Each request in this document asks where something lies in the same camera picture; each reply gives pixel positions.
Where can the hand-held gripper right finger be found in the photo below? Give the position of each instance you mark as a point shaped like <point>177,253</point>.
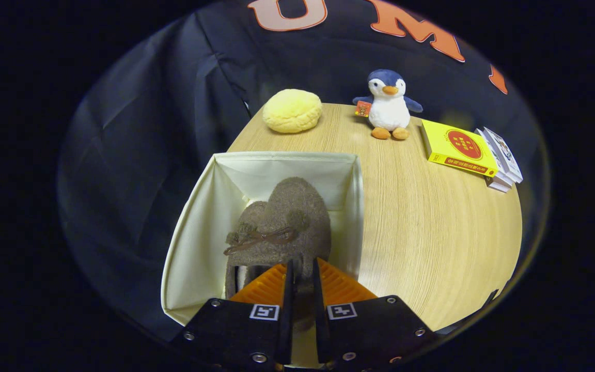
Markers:
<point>319,310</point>

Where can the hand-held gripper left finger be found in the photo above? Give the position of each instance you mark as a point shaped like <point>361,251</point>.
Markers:
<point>287,310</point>

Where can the brown fuzzy shoe with bow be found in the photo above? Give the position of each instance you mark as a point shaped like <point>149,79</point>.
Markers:
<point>251,222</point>
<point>308,206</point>

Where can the cream fabric storage box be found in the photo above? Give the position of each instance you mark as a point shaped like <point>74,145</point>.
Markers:
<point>194,248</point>

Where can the yellow bread-shaped plush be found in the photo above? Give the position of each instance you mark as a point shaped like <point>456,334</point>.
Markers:
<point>292,110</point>

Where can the plush penguin toy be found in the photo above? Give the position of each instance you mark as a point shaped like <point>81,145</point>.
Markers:
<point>389,111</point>

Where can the yellow book with red circle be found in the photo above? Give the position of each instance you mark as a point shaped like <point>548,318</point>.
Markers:
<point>457,147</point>

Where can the black backdrop cloth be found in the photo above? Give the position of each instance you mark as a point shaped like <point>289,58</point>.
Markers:
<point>137,155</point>

